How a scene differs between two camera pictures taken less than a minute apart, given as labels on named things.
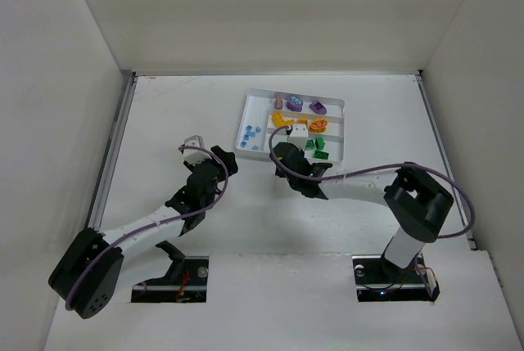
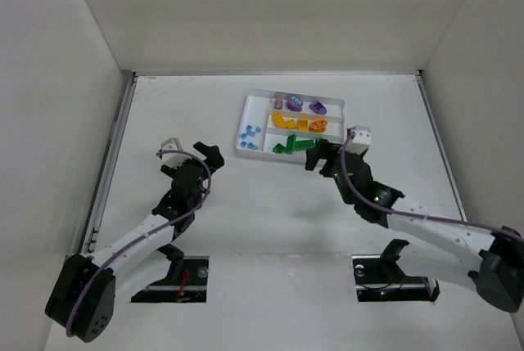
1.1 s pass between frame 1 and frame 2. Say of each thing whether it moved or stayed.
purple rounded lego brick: stayed
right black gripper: moved
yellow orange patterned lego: stayed
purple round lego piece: stayed
